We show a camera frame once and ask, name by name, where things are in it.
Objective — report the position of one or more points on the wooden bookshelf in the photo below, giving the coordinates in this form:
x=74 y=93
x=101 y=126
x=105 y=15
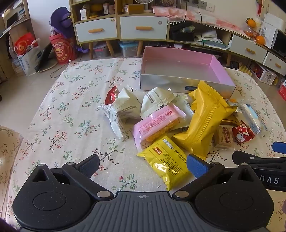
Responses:
x=13 y=22

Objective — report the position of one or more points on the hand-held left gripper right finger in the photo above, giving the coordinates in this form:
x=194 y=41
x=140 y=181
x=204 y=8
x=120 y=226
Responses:
x=196 y=166

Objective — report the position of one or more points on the pile of papers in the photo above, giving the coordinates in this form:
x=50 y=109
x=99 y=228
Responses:
x=210 y=38

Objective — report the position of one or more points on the grey wall socket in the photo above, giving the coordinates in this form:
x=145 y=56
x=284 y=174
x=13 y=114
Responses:
x=202 y=5

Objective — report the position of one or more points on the white wall socket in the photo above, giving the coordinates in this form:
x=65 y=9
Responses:
x=210 y=8

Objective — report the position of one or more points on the white pillow snack packet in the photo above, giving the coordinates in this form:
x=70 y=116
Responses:
x=120 y=109
x=154 y=100

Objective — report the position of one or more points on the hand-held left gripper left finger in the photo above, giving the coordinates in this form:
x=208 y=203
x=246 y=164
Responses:
x=89 y=166

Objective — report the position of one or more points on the dark clothing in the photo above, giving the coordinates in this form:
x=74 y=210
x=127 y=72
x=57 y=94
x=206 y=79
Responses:
x=4 y=225

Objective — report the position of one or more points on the pink pompom cloth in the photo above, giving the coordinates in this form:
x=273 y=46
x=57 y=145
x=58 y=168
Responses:
x=178 y=11

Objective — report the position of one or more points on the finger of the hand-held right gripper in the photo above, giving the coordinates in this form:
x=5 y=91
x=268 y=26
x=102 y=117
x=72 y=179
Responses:
x=279 y=147
x=245 y=157

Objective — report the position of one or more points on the small yellow toy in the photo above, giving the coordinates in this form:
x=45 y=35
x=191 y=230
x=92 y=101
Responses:
x=92 y=16

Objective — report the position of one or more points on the large yellow snack packet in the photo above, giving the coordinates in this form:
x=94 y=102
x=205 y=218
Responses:
x=205 y=120

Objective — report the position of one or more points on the small white stand drawer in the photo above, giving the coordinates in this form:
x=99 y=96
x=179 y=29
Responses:
x=271 y=60

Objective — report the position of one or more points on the bag of small oranges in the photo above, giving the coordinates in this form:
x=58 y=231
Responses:
x=249 y=33

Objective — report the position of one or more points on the white desk fan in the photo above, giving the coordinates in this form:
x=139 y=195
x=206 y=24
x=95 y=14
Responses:
x=145 y=4

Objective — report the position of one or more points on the red white candy packet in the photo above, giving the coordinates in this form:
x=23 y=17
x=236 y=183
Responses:
x=242 y=133

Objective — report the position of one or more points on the white red printed box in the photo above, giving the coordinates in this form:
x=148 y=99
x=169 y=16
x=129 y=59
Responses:
x=263 y=73

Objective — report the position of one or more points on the small brown white cartons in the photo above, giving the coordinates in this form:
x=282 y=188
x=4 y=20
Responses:
x=108 y=9

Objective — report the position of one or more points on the white blue red carton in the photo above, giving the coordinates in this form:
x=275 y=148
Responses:
x=282 y=89

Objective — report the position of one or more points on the small yellow snack packet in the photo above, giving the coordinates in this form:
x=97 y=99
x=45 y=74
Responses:
x=165 y=160

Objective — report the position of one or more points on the red foil snack packet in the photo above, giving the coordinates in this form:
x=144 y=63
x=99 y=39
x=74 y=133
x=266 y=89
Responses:
x=111 y=96

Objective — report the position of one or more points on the small white carton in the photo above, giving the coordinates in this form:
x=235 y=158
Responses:
x=85 y=11

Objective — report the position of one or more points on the blue lid storage box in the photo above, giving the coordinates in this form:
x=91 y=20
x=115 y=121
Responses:
x=128 y=48

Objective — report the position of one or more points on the floral cloth covered seat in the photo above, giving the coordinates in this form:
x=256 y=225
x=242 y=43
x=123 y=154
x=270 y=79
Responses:
x=278 y=209
x=9 y=156

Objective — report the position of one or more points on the white blue stick packet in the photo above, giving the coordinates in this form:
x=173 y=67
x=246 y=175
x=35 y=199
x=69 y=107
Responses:
x=251 y=117

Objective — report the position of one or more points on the purple plush toy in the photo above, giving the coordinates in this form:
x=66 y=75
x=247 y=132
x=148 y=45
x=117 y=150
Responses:
x=61 y=17

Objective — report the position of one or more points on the red hanging ornament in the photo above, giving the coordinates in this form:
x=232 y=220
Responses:
x=259 y=6

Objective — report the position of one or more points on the green blue pouch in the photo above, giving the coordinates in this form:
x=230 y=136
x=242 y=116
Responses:
x=188 y=28

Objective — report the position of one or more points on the pink silver cardboard box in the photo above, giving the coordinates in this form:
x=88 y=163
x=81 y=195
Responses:
x=178 y=64

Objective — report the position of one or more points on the yellow round fruit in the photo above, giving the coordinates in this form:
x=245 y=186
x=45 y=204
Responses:
x=96 y=7

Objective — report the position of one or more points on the white appliance box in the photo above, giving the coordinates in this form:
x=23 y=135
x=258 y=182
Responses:
x=271 y=17

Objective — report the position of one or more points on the black microwave oven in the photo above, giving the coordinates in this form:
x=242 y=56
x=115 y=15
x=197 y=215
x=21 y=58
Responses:
x=279 y=42

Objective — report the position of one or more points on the grey lid storage box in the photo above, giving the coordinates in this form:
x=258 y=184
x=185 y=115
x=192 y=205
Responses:
x=100 y=50

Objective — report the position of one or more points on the red printed bag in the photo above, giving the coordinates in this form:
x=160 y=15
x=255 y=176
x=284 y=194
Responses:
x=63 y=51

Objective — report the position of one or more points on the large white cabinet drawer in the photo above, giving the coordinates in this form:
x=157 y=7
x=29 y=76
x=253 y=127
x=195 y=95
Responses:
x=129 y=31
x=85 y=33

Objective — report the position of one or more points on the wide white stand drawer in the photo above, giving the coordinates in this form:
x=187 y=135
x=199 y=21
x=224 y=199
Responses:
x=239 y=44

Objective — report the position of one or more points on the white printed gift box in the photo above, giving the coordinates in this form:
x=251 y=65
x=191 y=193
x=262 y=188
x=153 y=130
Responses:
x=267 y=31

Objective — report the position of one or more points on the pink snack packet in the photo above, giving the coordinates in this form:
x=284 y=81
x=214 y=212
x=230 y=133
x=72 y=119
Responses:
x=154 y=125

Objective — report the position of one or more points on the black storage box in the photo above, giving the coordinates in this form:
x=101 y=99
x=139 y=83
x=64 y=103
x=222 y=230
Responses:
x=182 y=36

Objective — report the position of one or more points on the black handheld tripod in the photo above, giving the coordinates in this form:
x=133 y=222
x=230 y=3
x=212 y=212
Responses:
x=234 y=64

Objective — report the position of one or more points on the black flat panel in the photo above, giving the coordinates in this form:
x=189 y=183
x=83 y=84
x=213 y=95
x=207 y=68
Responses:
x=45 y=58

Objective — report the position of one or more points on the yellow egg tray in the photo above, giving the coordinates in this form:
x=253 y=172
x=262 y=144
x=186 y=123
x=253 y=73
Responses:
x=244 y=68

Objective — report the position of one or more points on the white red shopping bag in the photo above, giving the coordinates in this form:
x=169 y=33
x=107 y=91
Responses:
x=26 y=62

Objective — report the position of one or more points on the low wooden television stand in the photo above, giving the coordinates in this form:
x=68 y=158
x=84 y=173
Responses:
x=228 y=59

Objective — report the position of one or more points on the gold foil snack packet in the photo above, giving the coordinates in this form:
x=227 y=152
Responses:
x=230 y=121

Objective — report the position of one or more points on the brown cardboard box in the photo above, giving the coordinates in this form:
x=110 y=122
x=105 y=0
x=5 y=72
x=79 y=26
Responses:
x=134 y=9

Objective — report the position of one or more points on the tan clear snack packet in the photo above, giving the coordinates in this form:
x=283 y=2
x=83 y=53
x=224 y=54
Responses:
x=223 y=138

